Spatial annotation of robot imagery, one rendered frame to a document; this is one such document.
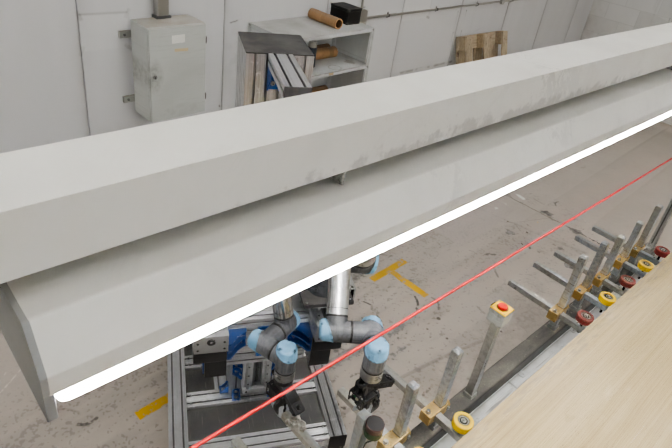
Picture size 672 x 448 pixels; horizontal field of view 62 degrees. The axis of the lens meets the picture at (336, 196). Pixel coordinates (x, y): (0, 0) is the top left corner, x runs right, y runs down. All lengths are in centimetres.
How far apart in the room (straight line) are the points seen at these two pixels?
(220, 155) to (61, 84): 332
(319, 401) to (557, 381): 120
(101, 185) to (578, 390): 243
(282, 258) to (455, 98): 25
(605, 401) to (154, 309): 239
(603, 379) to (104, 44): 319
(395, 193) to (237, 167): 20
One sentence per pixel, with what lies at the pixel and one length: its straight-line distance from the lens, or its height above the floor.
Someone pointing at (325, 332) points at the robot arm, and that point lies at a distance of 191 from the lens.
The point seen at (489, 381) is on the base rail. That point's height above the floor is 70.
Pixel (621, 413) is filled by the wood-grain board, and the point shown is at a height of 90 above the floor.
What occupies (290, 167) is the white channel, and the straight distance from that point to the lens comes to 46.
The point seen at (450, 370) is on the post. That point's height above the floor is 105.
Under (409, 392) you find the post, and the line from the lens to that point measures 209.
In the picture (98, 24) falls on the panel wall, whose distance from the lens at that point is 370.
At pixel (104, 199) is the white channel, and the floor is 245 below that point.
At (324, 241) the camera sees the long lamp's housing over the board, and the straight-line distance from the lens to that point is 51.
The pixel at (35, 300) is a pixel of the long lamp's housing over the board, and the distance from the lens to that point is 43.
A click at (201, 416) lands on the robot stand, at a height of 21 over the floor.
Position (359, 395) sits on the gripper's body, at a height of 114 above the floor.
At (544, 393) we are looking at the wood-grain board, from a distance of 258.
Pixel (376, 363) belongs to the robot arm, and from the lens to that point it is 187.
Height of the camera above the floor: 266
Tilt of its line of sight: 31 degrees down
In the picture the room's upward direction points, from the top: 9 degrees clockwise
